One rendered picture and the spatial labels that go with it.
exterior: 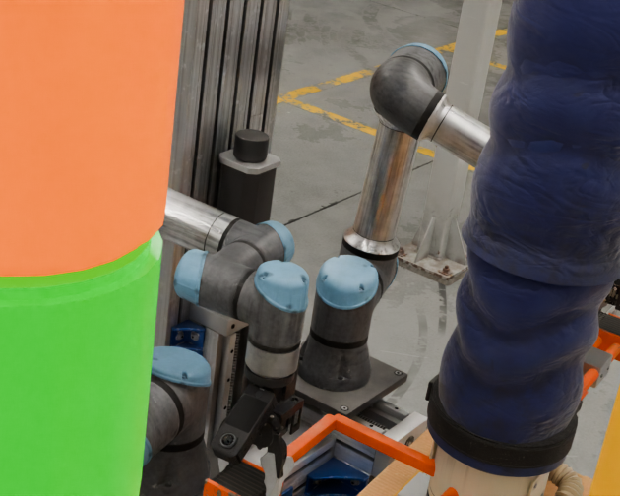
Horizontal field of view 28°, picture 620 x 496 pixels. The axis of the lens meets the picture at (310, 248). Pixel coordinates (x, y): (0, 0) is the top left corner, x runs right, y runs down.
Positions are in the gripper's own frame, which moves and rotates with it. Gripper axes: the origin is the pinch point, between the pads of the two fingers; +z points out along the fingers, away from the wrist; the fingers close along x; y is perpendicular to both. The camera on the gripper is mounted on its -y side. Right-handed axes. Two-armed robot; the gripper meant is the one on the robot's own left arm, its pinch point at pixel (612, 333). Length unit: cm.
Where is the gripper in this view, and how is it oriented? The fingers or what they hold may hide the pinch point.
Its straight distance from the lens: 249.5
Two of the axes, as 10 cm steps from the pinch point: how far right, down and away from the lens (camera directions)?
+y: -5.2, 3.0, -8.0
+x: 8.4, 3.2, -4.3
